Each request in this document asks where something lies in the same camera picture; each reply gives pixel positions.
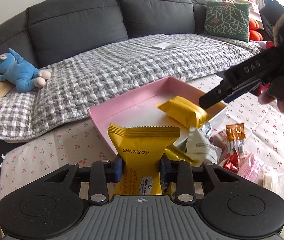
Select pink snack package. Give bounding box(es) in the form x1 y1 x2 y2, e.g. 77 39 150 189
237 153 264 183

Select blue plush toy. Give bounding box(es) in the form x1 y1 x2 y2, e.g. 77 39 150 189
0 48 53 93

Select green leaf pattern cushion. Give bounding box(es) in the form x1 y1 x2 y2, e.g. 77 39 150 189
204 1 250 42

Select orange pumpkin plush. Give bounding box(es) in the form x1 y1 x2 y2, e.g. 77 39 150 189
249 17 263 41

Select small silver snack packet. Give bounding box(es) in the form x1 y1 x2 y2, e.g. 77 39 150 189
198 121 213 140

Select yellow snack bag blue label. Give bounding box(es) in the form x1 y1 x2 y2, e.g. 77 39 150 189
164 145 199 166

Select yellow snack bag with code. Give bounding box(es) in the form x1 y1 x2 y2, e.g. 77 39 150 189
108 124 180 196

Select grey checkered blanket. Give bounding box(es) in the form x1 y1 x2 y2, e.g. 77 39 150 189
0 34 261 141

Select white grey snack bag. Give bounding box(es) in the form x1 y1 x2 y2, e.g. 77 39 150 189
174 127 222 167

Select red plastic chair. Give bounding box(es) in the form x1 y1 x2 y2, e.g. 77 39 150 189
258 41 275 96

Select pink cardboard box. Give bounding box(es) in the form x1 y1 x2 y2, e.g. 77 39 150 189
88 77 205 154

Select white tissue packet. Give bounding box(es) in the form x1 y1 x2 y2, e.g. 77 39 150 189
151 42 178 50

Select cherry pattern tablecloth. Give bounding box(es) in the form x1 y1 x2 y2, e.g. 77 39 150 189
0 74 284 240

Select golden yellow snack bag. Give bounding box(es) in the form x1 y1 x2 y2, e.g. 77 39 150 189
156 96 213 128

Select orange foil snack packet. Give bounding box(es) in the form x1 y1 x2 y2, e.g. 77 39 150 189
226 123 245 161

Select red candy wrapper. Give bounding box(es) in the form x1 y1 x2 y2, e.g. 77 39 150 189
222 151 240 173

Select dark grey sofa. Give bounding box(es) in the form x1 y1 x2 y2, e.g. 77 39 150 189
0 0 265 205

